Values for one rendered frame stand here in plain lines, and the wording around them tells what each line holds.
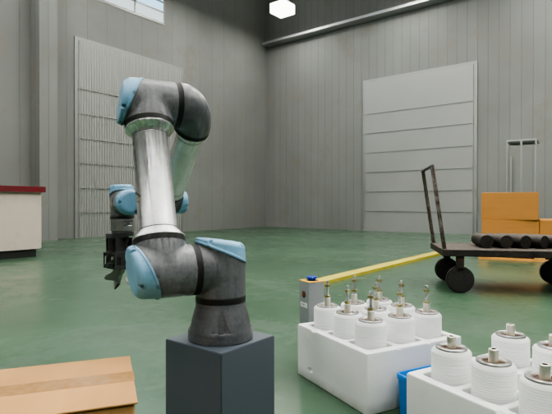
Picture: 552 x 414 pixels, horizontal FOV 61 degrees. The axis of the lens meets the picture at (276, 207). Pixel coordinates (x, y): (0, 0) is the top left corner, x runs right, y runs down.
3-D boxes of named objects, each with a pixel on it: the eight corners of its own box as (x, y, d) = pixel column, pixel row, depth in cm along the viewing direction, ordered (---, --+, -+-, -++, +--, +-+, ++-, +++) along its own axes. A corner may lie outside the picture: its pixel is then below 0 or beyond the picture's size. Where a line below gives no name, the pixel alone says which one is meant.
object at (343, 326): (353, 361, 161) (354, 308, 161) (367, 370, 152) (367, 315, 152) (328, 363, 159) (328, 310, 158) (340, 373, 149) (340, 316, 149)
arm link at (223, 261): (255, 296, 107) (255, 237, 107) (198, 302, 101) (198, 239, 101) (234, 288, 118) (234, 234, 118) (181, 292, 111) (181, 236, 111)
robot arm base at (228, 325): (221, 351, 99) (221, 304, 99) (174, 338, 108) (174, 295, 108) (266, 335, 111) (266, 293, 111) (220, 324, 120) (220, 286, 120)
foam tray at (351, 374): (366, 416, 135) (366, 354, 134) (297, 373, 169) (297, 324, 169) (461, 391, 153) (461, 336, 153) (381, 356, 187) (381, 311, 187)
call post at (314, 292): (308, 365, 178) (308, 282, 178) (298, 359, 184) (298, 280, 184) (324, 361, 182) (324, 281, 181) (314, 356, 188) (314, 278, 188)
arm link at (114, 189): (110, 184, 146) (107, 185, 154) (112, 219, 147) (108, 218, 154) (136, 184, 150) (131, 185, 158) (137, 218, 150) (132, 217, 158)
